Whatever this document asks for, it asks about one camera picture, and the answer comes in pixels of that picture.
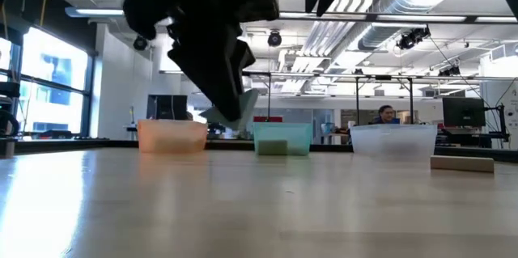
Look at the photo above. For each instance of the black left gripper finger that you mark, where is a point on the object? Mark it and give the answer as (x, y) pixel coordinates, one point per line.
(202, 80)
(226, 84)

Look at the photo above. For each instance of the red box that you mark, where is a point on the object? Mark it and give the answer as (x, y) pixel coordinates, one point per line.
(269, 119)

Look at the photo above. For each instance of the orange translucent bin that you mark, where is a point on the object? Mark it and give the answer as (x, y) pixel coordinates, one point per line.
(172, 136)

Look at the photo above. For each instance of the teal translucent bin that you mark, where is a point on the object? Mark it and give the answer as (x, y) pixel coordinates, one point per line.
(297, 134)

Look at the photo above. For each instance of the long ceiling light bar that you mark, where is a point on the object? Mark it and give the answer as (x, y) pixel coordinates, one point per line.
(93, 11)

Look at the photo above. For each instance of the person at desk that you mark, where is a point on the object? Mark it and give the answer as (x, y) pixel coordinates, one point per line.
(386, 113)

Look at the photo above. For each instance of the black track spotlight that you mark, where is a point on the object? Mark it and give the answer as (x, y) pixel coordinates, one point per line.
(449, 71)

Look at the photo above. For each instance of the large window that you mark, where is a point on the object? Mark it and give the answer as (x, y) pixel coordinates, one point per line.
(52, 60)

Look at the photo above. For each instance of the clear translucent bin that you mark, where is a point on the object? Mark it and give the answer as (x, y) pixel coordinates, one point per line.
(392, 140)

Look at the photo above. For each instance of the black equipment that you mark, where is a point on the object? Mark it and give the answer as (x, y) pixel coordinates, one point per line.
(9, 89)

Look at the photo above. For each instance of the dark background desk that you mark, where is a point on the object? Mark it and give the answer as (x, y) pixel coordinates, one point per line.
(469, 138)

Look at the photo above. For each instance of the flat natural wood block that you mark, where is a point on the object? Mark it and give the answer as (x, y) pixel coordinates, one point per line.
(461, 164)

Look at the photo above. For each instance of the black metal frame stand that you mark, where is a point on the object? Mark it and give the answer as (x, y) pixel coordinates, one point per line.
(382, 77)
(259, 74)

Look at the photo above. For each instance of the silver ventilation duct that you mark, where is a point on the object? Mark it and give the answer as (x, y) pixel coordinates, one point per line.
(398, 3)

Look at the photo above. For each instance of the black ceiling mounted camera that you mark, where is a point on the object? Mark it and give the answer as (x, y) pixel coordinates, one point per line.
(410, 39)

